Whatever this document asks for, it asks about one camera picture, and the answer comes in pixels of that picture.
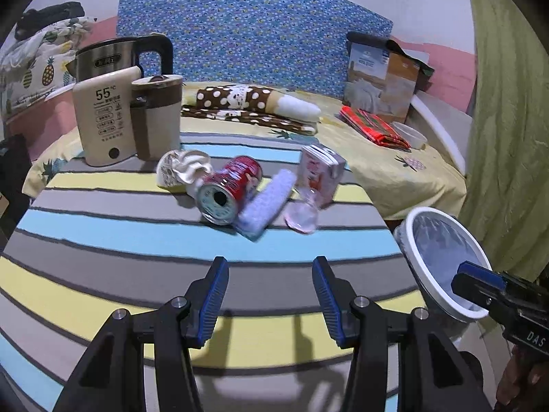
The red drink can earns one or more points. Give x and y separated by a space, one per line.
231 180

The brown polka-dot folded blanket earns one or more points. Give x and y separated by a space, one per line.
240 119

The clear plastic cup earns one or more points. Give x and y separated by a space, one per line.
302 216

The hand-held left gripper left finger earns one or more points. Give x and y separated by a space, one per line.
212 300

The blue sponge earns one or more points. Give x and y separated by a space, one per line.
266 204

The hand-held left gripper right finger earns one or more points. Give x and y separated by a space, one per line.
330 304

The yellow bed sheet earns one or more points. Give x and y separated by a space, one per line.
386 171

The blue floral headboard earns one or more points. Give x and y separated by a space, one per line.
257 30

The brown polka-dot rolled pillow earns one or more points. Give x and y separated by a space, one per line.
240 98

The black bag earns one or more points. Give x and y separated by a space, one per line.
47 17

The pink drink carton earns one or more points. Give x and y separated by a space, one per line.
319 171

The green curtain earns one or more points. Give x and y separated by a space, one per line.
506 94

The white bowl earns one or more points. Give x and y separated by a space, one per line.
411 135

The pineapple print quilt bag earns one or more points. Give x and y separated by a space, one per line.
43 64

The person's right hand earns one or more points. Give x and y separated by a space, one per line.
521 377

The red plaid cloth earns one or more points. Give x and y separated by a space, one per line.
369 124

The stainless steel electric kettle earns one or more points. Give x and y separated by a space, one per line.
107 58

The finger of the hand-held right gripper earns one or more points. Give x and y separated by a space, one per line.
469 289
478 272

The striped tablecloth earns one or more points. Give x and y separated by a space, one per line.
107 231

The white bed side rail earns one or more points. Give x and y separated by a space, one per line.
437 128

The white paper cup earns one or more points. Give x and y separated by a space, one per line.
180 167

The brown and cream mug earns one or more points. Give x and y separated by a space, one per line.
161 116

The quilt packaging box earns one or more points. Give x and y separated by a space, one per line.
377 86

